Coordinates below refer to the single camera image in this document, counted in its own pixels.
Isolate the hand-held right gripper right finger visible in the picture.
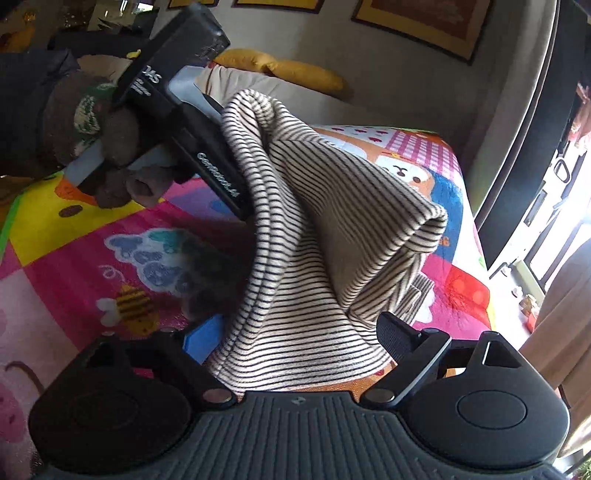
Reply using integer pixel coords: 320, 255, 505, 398
360, 311, 520, 409

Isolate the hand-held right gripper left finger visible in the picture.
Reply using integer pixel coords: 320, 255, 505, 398
85, 316, 239, 409

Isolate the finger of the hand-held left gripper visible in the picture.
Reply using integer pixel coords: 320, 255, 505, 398
199, 91, 226, 116

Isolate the grey striped shirt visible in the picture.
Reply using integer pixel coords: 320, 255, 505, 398
205, 89, 450, 400

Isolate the person's left hand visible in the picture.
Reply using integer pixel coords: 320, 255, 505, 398
44, 71, 179, 209

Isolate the yellow pillow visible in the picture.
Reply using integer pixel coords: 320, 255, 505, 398
213, 48, 279, 75
265, 58, 348, 98

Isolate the grey sofa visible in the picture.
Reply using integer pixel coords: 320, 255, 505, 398
277, 90, 385, 131

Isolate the colourful cartoon play mat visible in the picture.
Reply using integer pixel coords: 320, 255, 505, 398
0, 124, 493, 477

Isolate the dark window frame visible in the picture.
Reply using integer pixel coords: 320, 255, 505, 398
475, 0, 591, 278

